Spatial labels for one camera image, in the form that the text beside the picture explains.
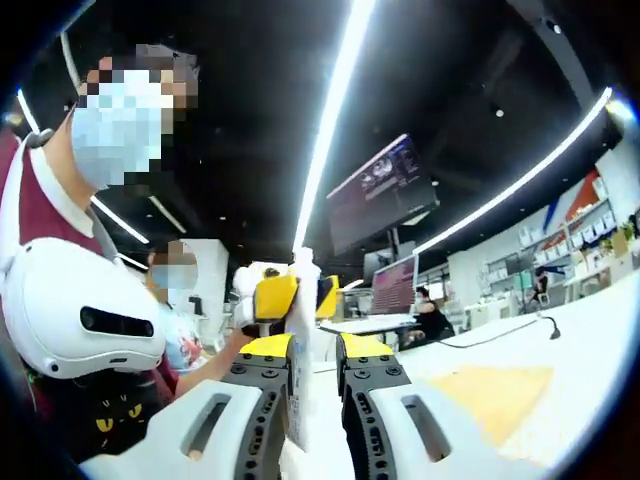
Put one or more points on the white blue toothpaste tube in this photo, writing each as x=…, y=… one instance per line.
x=302, y=380

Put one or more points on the person's torso maroon shirt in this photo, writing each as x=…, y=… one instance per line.
x=50, y=210

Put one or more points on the white table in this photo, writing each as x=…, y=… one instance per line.
x=575, y=340

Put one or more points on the storage shelf with white bins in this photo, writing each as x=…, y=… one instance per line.
x=575, y=235

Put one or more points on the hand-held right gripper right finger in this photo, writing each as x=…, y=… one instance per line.
x=450, y=440

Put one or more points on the computer monitor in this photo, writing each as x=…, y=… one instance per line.
x=395, y=287

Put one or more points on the hanging ceiling screen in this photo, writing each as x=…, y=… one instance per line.
x=380, y=205

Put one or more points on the ceiling light strip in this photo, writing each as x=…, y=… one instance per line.
x=340, y=100
x=120, y=220
x=525, y=175

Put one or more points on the small wooden board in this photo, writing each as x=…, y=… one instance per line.
x=500, y=400

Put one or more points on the white side desk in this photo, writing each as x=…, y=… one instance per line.
x=365, y=324

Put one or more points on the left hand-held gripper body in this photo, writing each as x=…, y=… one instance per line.
x=245, y=295

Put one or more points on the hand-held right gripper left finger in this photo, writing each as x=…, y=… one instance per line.
x=175, y=430

